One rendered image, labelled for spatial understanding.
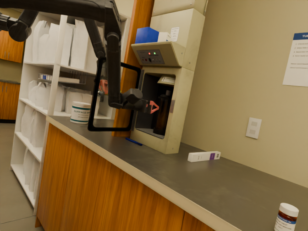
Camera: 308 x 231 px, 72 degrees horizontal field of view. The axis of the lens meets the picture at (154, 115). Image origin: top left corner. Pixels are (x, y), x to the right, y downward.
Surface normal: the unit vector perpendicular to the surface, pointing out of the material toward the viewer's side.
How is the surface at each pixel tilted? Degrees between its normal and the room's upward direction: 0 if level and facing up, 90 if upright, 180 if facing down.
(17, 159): 90
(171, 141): 90
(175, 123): 90
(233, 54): 90
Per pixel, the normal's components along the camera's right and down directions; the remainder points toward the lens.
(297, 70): -0.71, -0.07
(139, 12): 0.68, 0.19
